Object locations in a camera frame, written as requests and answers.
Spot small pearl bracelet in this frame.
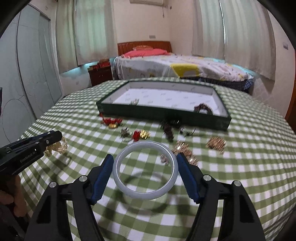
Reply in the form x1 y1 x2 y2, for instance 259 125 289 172
43 136 69 158

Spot gold bead chain pile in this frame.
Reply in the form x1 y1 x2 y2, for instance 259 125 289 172
206 136 227 155

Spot white jade bangle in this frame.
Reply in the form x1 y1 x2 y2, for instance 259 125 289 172
112 141 179 200

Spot large pearl gold brooch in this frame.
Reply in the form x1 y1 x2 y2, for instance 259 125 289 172
171 141 198 166

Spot red knot gold charm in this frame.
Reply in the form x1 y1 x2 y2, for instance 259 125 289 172
99 113 123 129

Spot silver ring with stones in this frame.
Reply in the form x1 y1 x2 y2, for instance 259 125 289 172
119 126 133 142

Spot dark red bead necklace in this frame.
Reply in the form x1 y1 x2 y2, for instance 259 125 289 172
193 102 214 115

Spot silver rhinestone brooch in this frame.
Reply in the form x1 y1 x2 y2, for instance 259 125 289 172
130 98 139 105

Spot red flower gold ornament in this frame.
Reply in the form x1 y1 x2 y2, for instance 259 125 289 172
132 130 151 142

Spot green jewelry tray box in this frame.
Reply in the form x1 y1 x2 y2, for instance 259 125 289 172
96 79 231 131

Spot left hand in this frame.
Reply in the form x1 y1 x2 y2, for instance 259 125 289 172
1 175 27 217

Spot glass wardrobe door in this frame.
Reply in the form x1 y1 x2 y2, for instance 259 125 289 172
1 5 62 146

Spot green checkered tablecloth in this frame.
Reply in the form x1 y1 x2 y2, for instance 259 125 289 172
21 80 295 240

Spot brown wooden door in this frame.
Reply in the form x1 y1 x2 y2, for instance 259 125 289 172
284 78 296 133

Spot dark wooden nightstand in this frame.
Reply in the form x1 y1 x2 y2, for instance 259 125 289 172
88 65 113 86

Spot red items on nightstand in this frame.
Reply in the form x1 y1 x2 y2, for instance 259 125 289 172
88 59 111 71

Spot left white curtain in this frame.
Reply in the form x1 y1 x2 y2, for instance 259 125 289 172
56 1 117 73

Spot white curtain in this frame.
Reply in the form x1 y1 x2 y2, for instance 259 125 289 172
56 1 117 73
192 0 276 80

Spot wooden headboard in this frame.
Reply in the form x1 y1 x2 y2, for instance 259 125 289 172
117 41 172 56

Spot pink pillow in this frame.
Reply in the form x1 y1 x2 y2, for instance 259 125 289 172
121 49 170 58

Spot orange small pillow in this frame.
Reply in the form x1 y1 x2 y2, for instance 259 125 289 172
133 45 154 51

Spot bed with patterned sheet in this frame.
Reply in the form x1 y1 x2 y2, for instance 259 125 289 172
112 53 254 92

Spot right white curtain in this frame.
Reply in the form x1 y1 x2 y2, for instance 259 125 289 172
192 0 276 80

